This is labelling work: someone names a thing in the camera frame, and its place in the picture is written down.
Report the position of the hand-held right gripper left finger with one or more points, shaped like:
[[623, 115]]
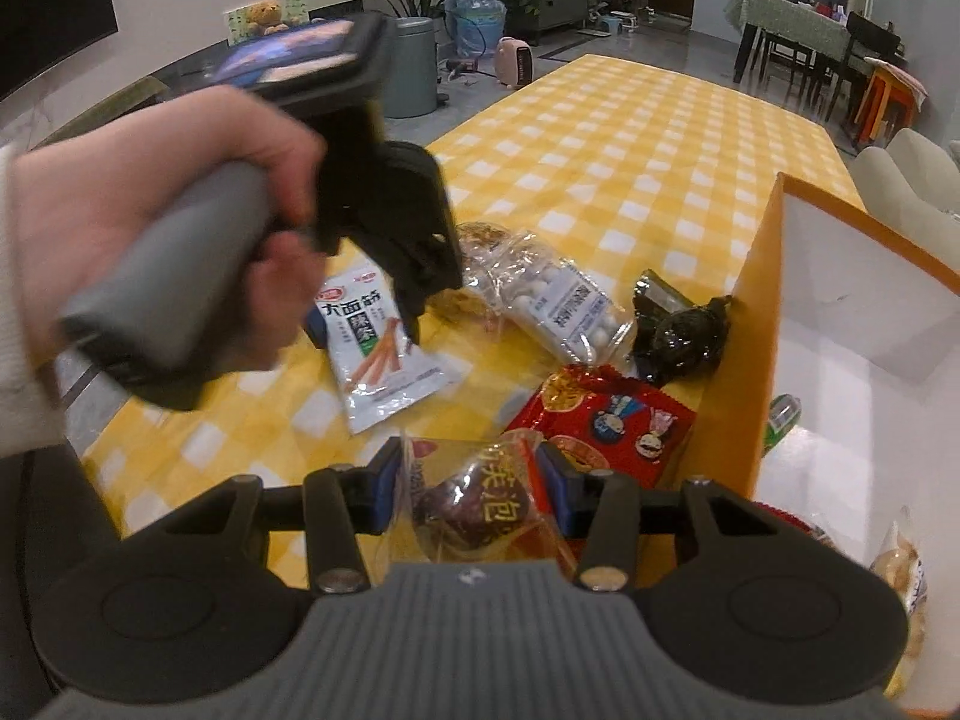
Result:
[[386, 480]]

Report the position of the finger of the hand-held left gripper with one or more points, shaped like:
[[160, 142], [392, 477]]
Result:
[[411, 307]]

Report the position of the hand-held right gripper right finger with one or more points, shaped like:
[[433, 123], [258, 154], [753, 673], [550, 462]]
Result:
[[555, 491]]

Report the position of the white spicy strip packet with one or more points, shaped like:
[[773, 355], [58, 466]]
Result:
[[375, 360]]

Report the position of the bread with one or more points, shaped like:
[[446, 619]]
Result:
[[465, 510]]

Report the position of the red snack packet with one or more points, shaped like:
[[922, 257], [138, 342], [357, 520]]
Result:
[[607, 412]]

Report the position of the clear bag of brown candies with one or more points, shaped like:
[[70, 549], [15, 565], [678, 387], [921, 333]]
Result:
[[480, 240]]

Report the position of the clear bag of white candies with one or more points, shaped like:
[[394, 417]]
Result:
[[570, 307]]

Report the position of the black snack packet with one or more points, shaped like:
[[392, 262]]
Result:
[[679, 337]]

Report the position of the orange cardboard box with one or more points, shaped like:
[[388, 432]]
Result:
[[739, 360]]

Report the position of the green snack tube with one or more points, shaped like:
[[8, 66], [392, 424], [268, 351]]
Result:
[[781, 424]]

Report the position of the pale potato chips packet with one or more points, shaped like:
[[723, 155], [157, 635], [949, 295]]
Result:
[[904, 577]]

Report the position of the person's left forearm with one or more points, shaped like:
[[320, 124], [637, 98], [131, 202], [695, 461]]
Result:
[[22, 390]]

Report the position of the person's left hand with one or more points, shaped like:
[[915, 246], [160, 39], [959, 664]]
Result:
[[150, 142]]

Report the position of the grey-green trash bin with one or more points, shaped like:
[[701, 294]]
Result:
[[411, 67]]

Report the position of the pink space heater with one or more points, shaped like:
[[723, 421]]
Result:
[[512, 61]]

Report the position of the teddy bear poster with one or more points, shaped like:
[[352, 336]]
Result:
[[266, 15]]

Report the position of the yellow checked tablecloth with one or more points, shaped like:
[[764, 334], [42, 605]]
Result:
[[637, 135]]

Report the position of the blue water jug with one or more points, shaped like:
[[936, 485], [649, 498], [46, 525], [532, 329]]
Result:
[[476, 26]]

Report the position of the black television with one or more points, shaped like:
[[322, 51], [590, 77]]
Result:
[[52, 7]]

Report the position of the small step stool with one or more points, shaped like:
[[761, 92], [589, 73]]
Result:
[[619, 21]]

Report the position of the beige sofa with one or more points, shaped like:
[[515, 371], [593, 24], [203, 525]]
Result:
[[907, 180]]

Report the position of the dining table with green cloth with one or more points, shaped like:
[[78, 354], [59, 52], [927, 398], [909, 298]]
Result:
[[795, 15]]

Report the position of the orange stool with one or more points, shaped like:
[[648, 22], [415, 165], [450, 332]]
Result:
[[892, 101]]

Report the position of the black dining chair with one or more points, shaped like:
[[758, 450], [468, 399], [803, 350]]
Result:
[[862, 52]]

